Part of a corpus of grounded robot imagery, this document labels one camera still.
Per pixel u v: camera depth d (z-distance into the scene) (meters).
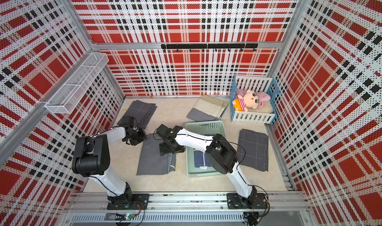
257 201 0.73
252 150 0.91
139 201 0.73
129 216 0.69
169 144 0.75
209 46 0.88
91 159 0.48
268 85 1.11
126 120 0.80
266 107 1.03
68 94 0.72
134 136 0.83
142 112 1.11
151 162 0.87
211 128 1.00
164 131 0.70
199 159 0.87
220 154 0.51
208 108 1.12
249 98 0.96
